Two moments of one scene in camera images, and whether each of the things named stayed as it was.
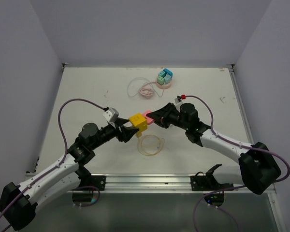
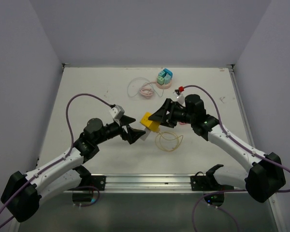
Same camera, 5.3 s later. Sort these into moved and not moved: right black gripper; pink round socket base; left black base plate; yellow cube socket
Moved: yellow cube socket
Not moved: pink round socket base; left black base plate; right black gripper
